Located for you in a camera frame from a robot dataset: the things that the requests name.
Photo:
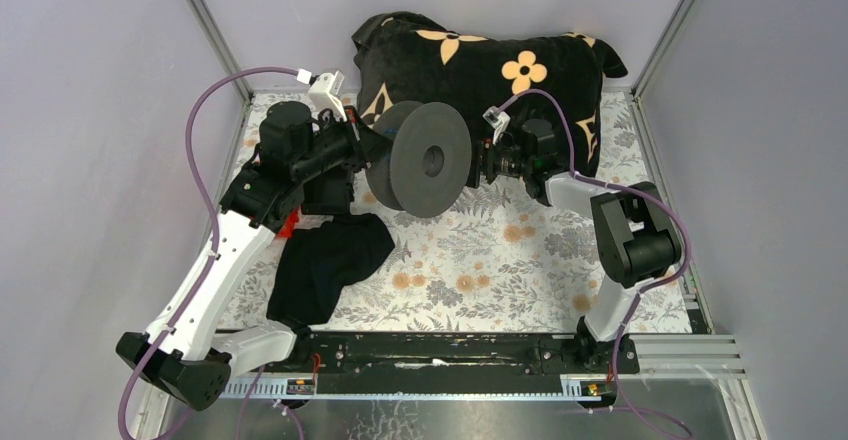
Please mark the black cloth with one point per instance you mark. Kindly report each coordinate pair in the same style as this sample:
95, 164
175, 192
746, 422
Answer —
317, 264

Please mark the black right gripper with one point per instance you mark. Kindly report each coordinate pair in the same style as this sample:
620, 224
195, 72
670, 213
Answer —
482, 160

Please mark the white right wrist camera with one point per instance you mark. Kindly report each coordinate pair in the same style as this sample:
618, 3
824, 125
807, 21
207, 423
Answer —
499, 121

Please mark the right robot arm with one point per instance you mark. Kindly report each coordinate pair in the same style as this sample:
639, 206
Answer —
635, 237

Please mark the black plastic box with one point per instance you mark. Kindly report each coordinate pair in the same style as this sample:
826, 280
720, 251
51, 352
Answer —
330, 194

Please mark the black flower-pattern plush blanket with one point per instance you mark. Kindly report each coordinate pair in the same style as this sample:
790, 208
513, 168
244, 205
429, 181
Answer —
405, 56

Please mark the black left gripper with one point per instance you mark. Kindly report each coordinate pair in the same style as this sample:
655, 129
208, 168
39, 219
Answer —
364, 144

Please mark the floral table mat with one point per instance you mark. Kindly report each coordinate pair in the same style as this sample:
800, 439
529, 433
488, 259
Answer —
496, 261

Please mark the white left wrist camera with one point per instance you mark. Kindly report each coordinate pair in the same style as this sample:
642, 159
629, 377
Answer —
323, 91

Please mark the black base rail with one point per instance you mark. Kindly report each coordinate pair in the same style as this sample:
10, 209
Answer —
382, 363

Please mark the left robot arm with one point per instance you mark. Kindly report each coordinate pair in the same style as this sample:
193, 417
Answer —
180, 352

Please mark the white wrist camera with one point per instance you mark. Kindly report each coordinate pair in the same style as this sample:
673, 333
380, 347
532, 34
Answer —
323, 91
499, 121

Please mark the grey perforated spool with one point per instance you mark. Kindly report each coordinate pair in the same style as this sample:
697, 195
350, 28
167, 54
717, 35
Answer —
429, 162

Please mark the red plastic box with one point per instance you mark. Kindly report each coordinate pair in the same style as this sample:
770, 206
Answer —
289, 225

